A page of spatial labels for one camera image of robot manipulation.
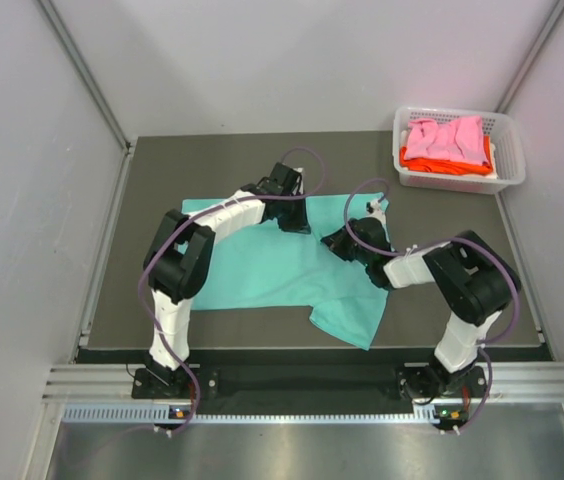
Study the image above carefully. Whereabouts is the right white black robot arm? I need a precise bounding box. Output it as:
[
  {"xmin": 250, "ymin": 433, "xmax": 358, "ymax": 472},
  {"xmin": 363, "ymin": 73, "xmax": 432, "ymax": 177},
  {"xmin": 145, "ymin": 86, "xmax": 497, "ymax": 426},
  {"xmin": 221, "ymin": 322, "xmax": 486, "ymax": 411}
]
[{"xmin": 321, "ymin": 216, "xmax": 521, "ymax": 396}]

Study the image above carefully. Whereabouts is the purple cable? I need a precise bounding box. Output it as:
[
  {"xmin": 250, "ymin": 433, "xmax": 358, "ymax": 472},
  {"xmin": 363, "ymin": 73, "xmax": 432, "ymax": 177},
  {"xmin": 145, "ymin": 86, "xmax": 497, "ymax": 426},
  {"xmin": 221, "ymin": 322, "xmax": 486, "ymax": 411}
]
[
  {"xmin": 137, "ymin": 146, "xmax": 326, "ymax": 437},
  {"xmin": 344, "ymin": 178, "xmax": 522, "ymax": 436}
]

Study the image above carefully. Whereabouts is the grey slotted cable duct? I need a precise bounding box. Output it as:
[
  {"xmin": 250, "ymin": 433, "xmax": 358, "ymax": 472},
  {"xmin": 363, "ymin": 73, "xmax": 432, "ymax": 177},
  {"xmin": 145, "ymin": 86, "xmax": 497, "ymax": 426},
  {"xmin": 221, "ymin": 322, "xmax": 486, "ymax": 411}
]
[{"xmin": 62, "ymin": 403, "xmax": 464, "ymax": 426}]

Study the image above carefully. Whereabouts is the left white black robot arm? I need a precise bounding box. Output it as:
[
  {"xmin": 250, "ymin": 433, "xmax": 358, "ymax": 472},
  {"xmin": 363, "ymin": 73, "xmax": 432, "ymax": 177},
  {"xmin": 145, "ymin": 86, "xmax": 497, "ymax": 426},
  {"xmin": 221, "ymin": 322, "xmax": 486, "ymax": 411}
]
[{"xmin": 141, "ymin": 162, "xmax": 311, "ymax": 397}]

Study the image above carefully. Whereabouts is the white t shirt in basket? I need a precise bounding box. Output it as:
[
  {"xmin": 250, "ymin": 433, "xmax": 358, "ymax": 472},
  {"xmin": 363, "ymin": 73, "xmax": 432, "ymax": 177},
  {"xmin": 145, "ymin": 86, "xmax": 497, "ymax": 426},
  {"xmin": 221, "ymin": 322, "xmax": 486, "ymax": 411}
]
[{"xmin": 484, "ymin": 141, "xmax": 499, "ymax": 179}]

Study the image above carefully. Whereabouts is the aluminium frame rail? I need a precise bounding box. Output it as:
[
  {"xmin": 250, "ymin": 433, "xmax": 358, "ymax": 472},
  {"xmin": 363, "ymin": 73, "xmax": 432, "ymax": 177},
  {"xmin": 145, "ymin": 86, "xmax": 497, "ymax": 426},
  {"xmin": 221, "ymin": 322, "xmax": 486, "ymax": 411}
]
[{"xmin": 42, "ymin": 362, "xmax": 564, "ymax": 403}]

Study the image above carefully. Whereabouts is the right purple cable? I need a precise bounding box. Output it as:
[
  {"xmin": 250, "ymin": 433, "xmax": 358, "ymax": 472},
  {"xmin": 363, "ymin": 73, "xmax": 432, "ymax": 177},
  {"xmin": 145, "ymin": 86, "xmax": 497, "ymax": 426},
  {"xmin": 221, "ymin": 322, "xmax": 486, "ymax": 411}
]
[{"xmin": 344, "ymin": 178, "xmax": 522, "ymax": 436}]

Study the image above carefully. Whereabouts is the teal t shirt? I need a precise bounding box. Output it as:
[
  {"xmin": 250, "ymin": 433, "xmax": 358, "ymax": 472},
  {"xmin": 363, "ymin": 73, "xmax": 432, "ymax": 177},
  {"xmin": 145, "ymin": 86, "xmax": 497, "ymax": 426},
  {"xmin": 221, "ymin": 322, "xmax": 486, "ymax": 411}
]
[{"xmin": 193, "ymin": 193, "xmax": 388, "ymax": 350}]

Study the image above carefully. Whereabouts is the pink t shirt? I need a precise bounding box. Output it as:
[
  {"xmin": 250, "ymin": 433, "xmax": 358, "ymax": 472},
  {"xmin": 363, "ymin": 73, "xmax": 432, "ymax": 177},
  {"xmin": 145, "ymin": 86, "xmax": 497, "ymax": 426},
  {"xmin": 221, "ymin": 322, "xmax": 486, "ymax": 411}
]
[{"xmin": 405, "ymin": 116, "xmax": 487, "ymax": 165}]

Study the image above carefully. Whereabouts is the orange t shirt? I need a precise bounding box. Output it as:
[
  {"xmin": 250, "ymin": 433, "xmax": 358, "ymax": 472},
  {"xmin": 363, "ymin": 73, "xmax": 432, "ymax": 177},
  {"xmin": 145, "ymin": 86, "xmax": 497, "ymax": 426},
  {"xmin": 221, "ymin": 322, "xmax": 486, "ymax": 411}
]
[{"xmin": 399, "ymin": 135, "xmax": 497, "ymax": 178}]

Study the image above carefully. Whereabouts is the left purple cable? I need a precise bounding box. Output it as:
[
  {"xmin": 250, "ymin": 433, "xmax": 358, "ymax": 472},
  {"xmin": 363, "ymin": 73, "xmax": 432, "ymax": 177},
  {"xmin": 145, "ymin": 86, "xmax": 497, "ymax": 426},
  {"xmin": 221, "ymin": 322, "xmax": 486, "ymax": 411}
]
[{"xmin": 137, "ymin": 146, "xmax": 326, "ymax": 437}]

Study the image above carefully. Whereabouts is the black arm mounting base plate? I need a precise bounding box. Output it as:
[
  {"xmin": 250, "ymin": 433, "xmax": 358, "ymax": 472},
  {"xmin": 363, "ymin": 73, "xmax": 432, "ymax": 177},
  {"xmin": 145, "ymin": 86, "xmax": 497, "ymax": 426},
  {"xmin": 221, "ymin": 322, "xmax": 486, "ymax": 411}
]
[{"xmin": 126, "ymin": 349, "xmax": 493, "ymax": 404}]

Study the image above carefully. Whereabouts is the white perforated plastic basket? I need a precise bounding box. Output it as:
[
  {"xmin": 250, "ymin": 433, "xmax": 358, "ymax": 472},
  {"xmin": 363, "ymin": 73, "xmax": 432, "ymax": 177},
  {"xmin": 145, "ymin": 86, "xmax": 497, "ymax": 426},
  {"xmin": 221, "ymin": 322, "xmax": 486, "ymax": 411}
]
[{"xmin": 393, "ymin": 106, "xmax": 526, "ymax": 195}]

